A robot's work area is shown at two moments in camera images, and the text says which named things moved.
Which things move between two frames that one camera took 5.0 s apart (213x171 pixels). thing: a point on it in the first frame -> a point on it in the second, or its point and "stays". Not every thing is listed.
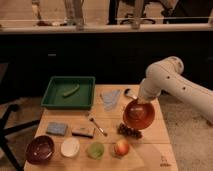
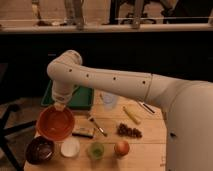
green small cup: x=95 y=150 stays
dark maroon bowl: x=39 y=149 stays
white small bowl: x=70 y=147 stays
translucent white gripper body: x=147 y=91 -> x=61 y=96
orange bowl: x=138 y=115 -> x=53 y=124
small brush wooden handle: x=100 y=128 stays
